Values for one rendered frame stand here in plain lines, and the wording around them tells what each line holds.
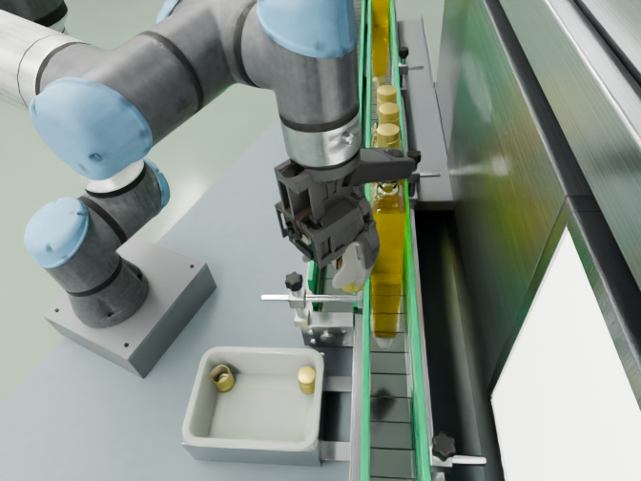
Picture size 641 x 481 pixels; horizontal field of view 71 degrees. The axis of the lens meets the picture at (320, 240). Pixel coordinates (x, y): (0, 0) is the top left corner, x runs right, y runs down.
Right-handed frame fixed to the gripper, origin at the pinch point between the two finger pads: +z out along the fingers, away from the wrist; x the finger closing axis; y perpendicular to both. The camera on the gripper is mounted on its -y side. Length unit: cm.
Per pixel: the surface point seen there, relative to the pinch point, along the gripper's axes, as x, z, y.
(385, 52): -71, 19, -80
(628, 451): 32.8, -16.8, 7.2
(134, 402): -27, 34, 34
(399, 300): -2.2, 21.4, -12.2
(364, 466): 15.7, 13.4, 13.4
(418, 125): -36, 20, -56
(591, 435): 31.1, -12.9, 5.6
